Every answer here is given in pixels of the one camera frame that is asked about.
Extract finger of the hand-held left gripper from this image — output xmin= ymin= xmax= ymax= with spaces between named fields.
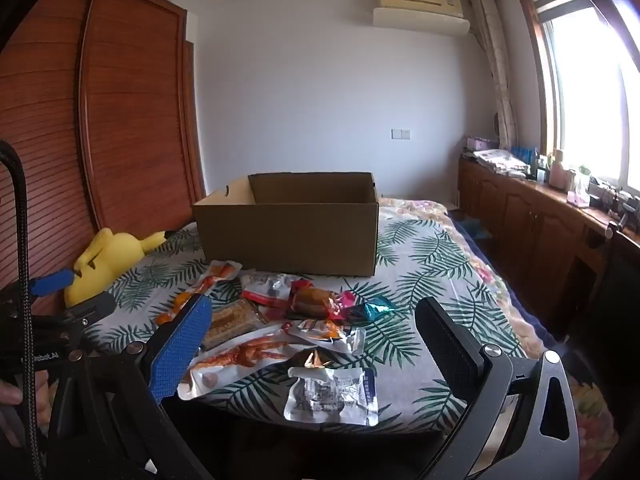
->
xmin=60 ymin=291 xmax=117 ymax=323
xmin=27 ymin=269 xmax=76 ymax=297

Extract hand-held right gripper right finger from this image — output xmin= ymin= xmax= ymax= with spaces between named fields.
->
xmin=414 ymin=296 xmax=582 ymax=480

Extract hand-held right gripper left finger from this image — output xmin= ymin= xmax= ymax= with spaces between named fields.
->
xmin=47 ymin=294 xmax=213 ymax=480

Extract clear sesame bar packet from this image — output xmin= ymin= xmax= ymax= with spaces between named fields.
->
xmin=200 ymin=300 xmax=271 ymax=353

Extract brown cardboard box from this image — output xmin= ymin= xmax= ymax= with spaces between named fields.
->
xmin=192 ymin=172 xmax=381 ymax=277

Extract person's left hand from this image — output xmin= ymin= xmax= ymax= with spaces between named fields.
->
xmin=0 ymin=377 xmax=53 ymax=448

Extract yellow plush toy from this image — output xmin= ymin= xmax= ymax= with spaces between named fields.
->
xmin=64 ymin=227 xmax=167 ymax=307

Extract clear red chicken feet packet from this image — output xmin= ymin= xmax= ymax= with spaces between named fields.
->
xmin=177 ymin=325 xmax=301 ymax=402

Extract orange sausage snack packet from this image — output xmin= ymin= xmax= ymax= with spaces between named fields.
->
xmin=155 ymin=260 xmax=243 ymax=326

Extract leaf print bedsheet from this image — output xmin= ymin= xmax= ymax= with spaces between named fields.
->
xmin=75 ymin=205 xmax=531 ymax=435

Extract floral quilt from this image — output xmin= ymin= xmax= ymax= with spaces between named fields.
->
xmin=377 ymin=197 xmax=621 ymax=461

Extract teal candy wrapper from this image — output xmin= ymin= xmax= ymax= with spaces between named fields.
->
xmin=357 ymin=296 xmax=398 ymax=324

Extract red snack packet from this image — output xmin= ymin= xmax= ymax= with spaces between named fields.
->
xmin=241 ymin=274 xmax=301 ymax=309

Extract pink snack packet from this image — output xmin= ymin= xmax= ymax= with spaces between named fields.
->
xmin=330 ymin=291 xmax=371 ymax=322

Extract silver orange snack packet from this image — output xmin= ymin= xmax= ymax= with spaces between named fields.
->
xmin=285 ymin=317 xmax=367 ymax=356

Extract silver foil snack packet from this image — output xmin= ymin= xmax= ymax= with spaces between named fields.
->
xmin=283 ymin=366 xmax=379 ymax=426

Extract brown snack packet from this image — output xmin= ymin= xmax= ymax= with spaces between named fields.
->
xmin=287 ymin=282 xmax=341 ymax=320

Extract brown wooden sideboard cabinet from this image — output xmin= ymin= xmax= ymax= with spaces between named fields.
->
xmin=457 ymin=155 xmax=640 ymax=333

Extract black chair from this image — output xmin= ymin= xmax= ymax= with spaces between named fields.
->
xmin=575 ymin=230 xmax=640 ymax=411

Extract brown wooden wardrobe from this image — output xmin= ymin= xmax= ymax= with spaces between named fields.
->
xmin=0 ymin=0 xmax=208 ymax=311

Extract stack of white papers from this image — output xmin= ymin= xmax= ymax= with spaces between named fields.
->
xmin=472 ymin=149 xmax=533 ymax=177

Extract pink bottle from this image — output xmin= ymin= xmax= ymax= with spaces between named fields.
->
xmin=550 ymin=149 xmax=567 ymax=190

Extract patterned beige curtain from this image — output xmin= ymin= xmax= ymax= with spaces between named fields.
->
xmin=470 ymin=0 xmax=519 ymax=150

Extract wooden framed window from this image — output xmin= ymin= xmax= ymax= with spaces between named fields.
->
xmin=515 ymin=0 xmax=640 ymax=196

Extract black braided cable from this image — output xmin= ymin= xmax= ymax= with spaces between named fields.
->
xmin=0 ymin=140 xmax=43 ymax=480

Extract white wall air conditioner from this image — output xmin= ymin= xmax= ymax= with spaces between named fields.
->
xmin=372 ymin=0 xmax=472 ymax=36

